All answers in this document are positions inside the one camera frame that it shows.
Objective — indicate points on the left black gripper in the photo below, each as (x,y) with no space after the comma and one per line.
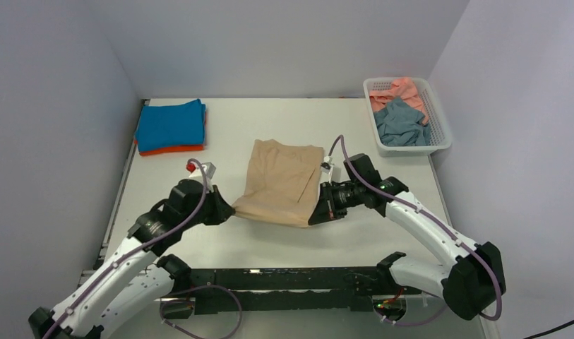
(222,210)

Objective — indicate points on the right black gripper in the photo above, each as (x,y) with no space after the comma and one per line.
(327,208)

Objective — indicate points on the beige t shirt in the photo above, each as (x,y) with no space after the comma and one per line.
(282,184)

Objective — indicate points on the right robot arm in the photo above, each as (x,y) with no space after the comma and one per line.
(468,276)

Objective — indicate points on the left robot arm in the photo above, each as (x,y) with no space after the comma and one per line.
(139,271)

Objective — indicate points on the folded orange t shirt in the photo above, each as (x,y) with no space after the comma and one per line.
(172,149)

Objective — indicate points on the folded blue t shirt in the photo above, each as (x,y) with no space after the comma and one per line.
(170,125)

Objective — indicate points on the grey-blue t shirt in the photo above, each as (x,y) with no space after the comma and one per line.
(400,125)

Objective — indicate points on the white plastic basket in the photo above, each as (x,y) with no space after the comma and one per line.
(440,132)

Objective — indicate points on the pink t shirt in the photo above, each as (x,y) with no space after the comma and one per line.
(405,89)

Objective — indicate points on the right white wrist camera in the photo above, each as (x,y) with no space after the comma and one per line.
(330,172)

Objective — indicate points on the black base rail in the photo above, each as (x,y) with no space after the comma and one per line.
(212,291)

